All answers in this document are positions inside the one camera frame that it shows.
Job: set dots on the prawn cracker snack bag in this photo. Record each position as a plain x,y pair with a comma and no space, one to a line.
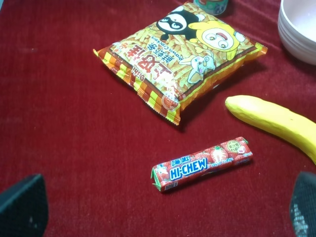
179,58

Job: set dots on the Hi-Chew strawberry candy pack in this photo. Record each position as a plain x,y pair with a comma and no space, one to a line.
177,172

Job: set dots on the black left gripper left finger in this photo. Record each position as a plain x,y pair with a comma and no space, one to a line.
24,208

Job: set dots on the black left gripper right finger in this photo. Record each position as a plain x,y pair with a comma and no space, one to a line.
302,208

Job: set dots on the red velvet tablecloth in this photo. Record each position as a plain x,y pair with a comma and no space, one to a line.
65,115

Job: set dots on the yellow banana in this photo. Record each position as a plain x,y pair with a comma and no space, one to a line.
277,120

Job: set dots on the small tin can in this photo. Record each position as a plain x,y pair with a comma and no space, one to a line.
212,7

